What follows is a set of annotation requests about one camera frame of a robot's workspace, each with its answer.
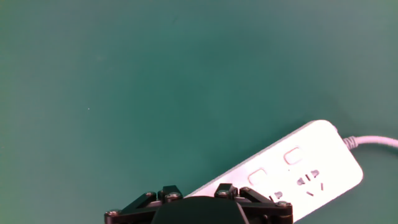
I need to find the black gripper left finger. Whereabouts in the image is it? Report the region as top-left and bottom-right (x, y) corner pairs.
(104, 185), (184, 224)

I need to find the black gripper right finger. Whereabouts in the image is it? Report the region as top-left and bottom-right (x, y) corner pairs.
(213, 182), (294, 224)

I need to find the white four-socket power strip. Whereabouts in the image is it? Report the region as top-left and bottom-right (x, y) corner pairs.
(185, 119), (364, 222)

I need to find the green table mat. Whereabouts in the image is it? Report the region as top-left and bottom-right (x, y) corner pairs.
(0, 0), (398, 224)

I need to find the white power strip cord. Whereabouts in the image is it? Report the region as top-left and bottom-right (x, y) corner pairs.
(341, 134), (398, 151)

